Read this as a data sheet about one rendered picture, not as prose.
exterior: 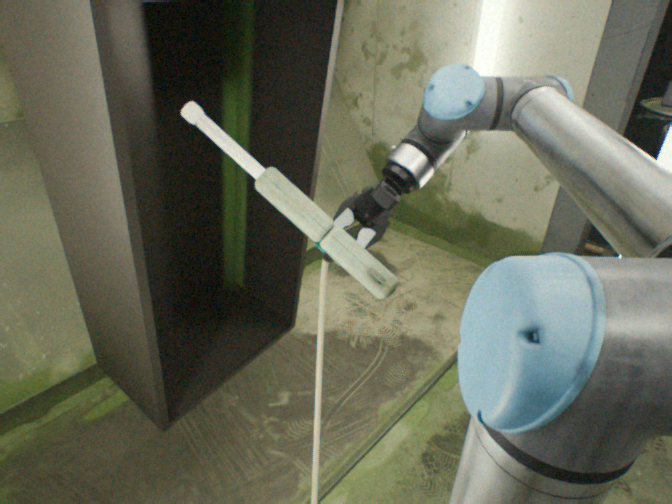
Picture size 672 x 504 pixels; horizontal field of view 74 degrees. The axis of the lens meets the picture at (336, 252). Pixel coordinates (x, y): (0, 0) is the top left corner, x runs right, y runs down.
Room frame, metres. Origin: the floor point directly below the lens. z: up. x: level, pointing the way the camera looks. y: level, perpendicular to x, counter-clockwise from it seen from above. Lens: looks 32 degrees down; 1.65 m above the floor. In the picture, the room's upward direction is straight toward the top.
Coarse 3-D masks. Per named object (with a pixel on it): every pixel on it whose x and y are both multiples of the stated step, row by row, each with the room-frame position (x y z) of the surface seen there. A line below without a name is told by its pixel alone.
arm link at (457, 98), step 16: (464, 64) 0.79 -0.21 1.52; (432, 80) 0.77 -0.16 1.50; (448, 80) 0.77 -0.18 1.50; (464, 80) 0.76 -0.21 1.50; (480, 80) 0.76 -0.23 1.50; (432, 96) 0.75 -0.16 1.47; (448, 96) 0.75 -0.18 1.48; (464, 96) 0.74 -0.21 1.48; (480, 96) 0.74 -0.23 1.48; (496, 96) 0.75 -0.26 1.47; (432, 112) 0.76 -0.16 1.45; (448, 112) 0.74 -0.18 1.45; (464, 112) 0.73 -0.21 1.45; (480, 112) 0.75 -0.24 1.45; (432, 128) 0.79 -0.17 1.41; (448, 128) 0.77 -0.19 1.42; (464, 128) 0.77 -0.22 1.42; (480, 128) 0.77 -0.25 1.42
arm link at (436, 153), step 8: (416, 128) 0.85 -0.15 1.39; (408, 136) 0.85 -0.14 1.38; (416, 136) 0.84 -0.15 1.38; (464, 136) 0.87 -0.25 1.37; (416, 144) 0.82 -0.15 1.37; (424, 144) 0.82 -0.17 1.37; (432, 144) 0.82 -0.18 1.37; (440, 144) 0.81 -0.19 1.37; (448, 144) 0.82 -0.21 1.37; (456, 144) 0.84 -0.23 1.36; (424, 152) 0.81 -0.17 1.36; (432, 152) 0.82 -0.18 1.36; (440, 152) 0.82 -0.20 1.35; (448, 152) 0.84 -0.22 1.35; (432, 160) 0.81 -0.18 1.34; (440, 160) 0.83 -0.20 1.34
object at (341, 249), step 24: (192, 120) 0.78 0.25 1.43; (264, 192) 0.71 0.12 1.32; (288, 192) 0.71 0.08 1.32; (288, 216) 0.70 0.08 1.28; (312, 216) 0.69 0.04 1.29; (312, 240) 0.70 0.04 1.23; (336, 240) 0.67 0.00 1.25; (336, 264) 0.70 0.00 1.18; (360, 264) 0.65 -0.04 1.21; (384, 288) 0.63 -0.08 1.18
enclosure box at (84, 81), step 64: (0, 0) 0.90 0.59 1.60; (64, 0) 0.76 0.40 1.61; (128, 0) 0.76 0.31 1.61; (192, 0) 1.28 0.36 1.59; (256, 0) 1.37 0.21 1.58; (320, 0) 1.23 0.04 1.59; (64, 64) 0.80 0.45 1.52; (128, 64) 1.15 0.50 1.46; (192, 64) 1.30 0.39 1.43; (256, 64) 1.38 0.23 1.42; (320, 64) 1.24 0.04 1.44; (64, 128) 0.85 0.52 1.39; (128, 128) 1.15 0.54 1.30; (192, 128) 1.31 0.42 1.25; (256, 128) 1.40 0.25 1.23; (320, 128) 1.21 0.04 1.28; (64, 192) 0.92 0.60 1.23; (128, 192) 0.76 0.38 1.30; (192, 192) 1.33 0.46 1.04; (256, 192) 1.42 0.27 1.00; (128, 256) 0.78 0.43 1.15; (192, 256) 1.35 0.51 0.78; (256, 256) 1.44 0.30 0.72; (128, 320) 0.85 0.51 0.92; (192, 320) 1.31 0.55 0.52; (256, 320) 1.35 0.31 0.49; (128, 384) 0.94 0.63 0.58; (192, 384) 1.04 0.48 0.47
